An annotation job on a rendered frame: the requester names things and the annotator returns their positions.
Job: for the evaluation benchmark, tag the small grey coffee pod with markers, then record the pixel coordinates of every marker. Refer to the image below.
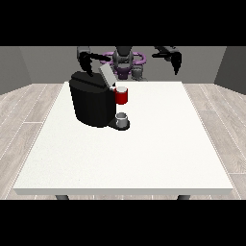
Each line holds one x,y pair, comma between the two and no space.
137,73

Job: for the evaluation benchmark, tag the grey robot trunk purple rings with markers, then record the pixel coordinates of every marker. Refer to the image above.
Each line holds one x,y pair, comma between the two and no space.
123,64

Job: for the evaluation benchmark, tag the small grey cup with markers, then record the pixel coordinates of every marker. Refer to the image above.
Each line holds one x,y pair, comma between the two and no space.
122,120

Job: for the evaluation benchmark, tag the dark table leg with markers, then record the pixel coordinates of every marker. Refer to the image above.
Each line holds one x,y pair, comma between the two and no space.
184,197
62,197

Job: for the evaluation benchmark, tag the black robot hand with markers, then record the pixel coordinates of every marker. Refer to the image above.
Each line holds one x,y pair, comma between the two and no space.
176,61
86,62

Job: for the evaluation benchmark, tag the black coffee machine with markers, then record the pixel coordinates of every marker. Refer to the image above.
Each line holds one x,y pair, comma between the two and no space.
91,101

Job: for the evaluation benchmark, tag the red pod holder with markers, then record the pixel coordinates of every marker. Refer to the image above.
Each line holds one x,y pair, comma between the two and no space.
121,97

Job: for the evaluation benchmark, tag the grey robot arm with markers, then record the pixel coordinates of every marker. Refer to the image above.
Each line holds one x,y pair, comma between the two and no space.
166,49
83,49

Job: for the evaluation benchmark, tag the pale grey machine lid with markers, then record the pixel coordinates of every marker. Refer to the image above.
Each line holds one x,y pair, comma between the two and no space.
107,75

